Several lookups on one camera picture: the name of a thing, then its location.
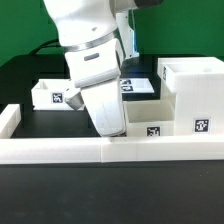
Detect white drawer box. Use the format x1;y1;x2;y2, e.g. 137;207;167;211
31;79;84;110
124;100;174;137

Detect white U-shaped table fence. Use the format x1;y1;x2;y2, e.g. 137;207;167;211
0;104;224;164

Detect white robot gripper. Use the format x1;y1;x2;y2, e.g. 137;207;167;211
65;38;126;136

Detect white drawer cabinet frame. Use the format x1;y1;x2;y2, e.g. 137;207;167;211
157;57;224;135

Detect white front drawer box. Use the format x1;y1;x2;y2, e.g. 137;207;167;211
124;100;174;137

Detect white fiducial marker sheet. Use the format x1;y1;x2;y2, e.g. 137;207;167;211
120;78;154;94

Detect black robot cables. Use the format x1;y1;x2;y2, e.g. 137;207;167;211
28;39;62;56

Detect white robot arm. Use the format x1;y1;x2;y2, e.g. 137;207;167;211
43;0;164;136

